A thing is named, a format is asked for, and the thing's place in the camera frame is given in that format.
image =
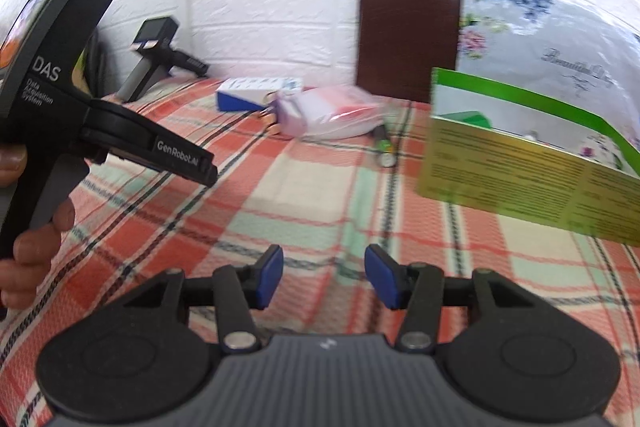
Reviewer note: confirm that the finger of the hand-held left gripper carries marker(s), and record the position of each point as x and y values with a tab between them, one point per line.
207	172

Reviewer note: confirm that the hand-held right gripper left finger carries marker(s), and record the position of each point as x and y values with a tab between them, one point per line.
270	274

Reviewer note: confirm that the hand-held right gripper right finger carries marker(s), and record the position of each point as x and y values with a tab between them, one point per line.
382	277

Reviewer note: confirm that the white blue box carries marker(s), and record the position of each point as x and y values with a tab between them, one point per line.
250	89

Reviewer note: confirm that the pink packet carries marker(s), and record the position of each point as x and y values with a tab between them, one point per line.
330	112

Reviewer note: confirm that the green cardboard box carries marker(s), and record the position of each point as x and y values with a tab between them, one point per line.
500	177

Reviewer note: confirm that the person's left hand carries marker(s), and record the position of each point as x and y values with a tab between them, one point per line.
30	257

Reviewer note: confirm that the lime green object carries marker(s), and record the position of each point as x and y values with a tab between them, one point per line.
80	69

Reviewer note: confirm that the black round object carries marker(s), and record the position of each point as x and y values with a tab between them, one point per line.
105	72

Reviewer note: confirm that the plaid blanket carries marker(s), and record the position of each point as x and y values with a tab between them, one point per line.
310	187

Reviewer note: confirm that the spare black grey gripper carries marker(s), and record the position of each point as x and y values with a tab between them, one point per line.
155	37

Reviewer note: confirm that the dark brown chair back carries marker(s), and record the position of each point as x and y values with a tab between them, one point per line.
405	32

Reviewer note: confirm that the floral printed bedding bag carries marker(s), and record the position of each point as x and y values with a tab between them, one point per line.
550	42

